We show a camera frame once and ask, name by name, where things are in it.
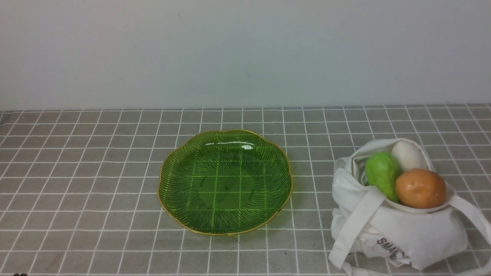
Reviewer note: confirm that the green transparent scalloped plate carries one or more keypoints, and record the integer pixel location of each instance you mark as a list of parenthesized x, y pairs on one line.
[(225, 182)]

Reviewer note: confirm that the green vegetable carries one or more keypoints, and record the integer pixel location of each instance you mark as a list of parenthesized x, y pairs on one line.
[(382, 170)]

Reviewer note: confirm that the white egg-shaped vegetable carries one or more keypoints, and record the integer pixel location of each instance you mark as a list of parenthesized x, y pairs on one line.
[(408, 156)]

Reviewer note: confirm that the grey grid-pattern tablecloth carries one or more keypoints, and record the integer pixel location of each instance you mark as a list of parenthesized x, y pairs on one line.
[(79, 187)]

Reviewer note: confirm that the orange-brown potato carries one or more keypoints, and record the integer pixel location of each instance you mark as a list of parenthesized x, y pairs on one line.
[(421, 189)]

